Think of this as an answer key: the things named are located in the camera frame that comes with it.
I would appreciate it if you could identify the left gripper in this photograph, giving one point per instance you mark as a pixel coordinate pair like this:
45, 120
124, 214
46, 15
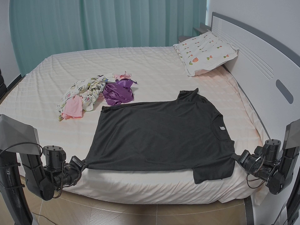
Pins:
71, 174

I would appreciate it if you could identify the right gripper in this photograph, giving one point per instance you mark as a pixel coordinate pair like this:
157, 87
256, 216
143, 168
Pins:
250, 165

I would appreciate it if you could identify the black T-shirt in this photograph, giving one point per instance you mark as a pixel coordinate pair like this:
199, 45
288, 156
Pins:
152, 137

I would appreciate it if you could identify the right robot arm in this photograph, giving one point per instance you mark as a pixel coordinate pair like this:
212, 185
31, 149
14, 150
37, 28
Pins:
271, 151

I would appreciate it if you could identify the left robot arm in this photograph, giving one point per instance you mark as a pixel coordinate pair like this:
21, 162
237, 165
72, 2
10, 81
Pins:
30, 172

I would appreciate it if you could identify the white printed pyjama top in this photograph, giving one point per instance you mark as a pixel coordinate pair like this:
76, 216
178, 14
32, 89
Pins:
79, 90

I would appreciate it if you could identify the purple satin garment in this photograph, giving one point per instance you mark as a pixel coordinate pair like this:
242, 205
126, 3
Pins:
117, 94

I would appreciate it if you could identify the white printed pillow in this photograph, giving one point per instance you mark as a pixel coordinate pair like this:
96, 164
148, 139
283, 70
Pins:
204, 53

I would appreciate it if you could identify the pale pink garment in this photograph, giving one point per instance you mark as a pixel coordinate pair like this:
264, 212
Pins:
123, 76

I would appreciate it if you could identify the bed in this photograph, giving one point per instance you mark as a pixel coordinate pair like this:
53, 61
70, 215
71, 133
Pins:
152, 67

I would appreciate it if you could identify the grey bedside table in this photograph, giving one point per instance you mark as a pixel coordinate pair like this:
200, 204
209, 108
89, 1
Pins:
185, 39

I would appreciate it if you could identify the blue-green curtain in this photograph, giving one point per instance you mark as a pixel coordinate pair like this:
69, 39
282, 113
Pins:
105, 15

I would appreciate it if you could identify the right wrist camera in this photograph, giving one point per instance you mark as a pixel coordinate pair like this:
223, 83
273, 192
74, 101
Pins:
259, 151

